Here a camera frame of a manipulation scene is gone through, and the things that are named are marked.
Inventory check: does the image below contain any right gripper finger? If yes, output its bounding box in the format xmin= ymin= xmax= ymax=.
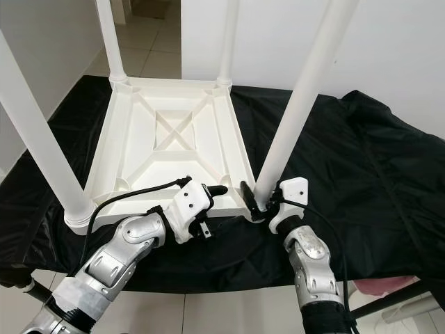
xmin=241 ymin=181 xmax=260 ymax=217

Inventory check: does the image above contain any white plastic table top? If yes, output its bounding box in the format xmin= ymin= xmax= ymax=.
xmin=64 ymin=77 xmax=266 ymax=234

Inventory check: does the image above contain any black cloth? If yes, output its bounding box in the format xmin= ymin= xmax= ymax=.
xmin=0 ymin=74 xmax=445 ymax=293

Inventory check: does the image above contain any pink cushion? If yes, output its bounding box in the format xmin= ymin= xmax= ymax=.
xmin=355 ymin=276 xmax=421 ymax=294

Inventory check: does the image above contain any black pole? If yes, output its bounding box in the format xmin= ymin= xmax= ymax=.
xmin=351 ymin=278 xmax=445 ymax=321

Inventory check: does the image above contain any black stand leg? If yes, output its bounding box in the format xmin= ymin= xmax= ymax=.
xmin=22 ymin=277 xmax=58 ymax=305

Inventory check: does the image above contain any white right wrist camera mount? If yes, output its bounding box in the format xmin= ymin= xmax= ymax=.
xmin=268 ymin=177 xmax=309 ymax=234

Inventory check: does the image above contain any white door frame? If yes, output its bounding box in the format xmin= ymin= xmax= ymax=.
xmin=109 ymin=0 xmax=131 ymax=27

